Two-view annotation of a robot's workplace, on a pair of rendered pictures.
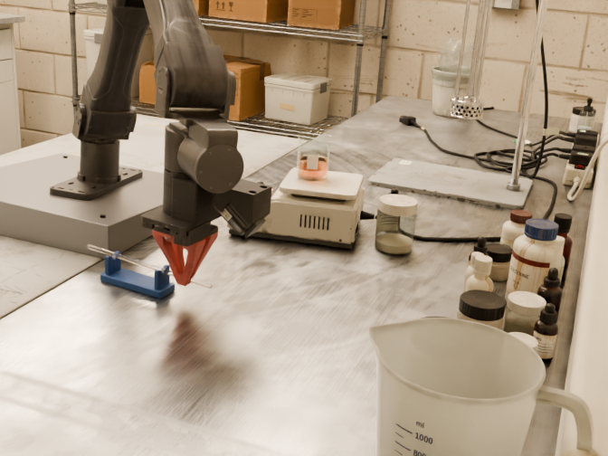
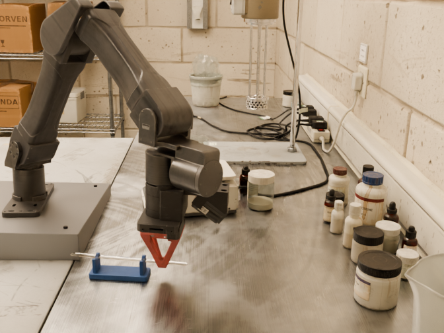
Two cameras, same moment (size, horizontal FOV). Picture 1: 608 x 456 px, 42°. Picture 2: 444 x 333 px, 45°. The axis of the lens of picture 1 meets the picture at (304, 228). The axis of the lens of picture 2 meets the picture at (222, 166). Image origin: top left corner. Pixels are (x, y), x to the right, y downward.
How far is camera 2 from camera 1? 0.38 m
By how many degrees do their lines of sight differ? 20
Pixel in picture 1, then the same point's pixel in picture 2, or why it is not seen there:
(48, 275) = (44, 285)
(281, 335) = (252, 287)
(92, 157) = (28, 182)
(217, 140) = (209, 158)
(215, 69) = (183, 105)
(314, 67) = not seen: hidden behind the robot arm
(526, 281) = (370, 213)
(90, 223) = (61, 234)
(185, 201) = (172, 206)
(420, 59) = not seen: hidden behind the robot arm
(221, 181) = (211, 187)
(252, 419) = not seen: outside the picture
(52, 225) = (24, 243)
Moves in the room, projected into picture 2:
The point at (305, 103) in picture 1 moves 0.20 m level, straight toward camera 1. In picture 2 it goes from (71, 108) to (76, 115)
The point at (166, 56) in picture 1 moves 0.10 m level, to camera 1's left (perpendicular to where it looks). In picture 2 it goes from (147, 100) to (77, 104)
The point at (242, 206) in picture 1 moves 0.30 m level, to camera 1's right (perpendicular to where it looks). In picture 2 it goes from (218, 202) to (377, 180)
